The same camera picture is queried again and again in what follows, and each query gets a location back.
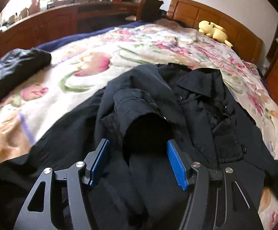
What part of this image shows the wooden chair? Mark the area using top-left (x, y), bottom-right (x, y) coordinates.
top-left (136, 0), bottom-right (163, 22)

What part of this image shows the black folded jacket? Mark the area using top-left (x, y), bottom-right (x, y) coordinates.
top-left (0, 48), bottom-right (52, 101)

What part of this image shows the floral bed blanket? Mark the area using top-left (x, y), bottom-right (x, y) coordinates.
top-left (0, 19), bottom-right (278, 229)

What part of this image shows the black double-breasted coat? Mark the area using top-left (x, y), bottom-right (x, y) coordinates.
top-left (0, 63), bottom-right (278, 229)

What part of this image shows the wooden bed headboard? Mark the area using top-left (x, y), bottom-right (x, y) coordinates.
top-left (167, 0), bottom-right (263, 64)

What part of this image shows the long wooden desk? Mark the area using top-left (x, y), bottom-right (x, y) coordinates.
top-left (0, 2), bottom-right (138, 58)

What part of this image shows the yellow plush toy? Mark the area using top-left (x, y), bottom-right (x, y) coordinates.
top-left (198, 20), bottom-right (233, 48)

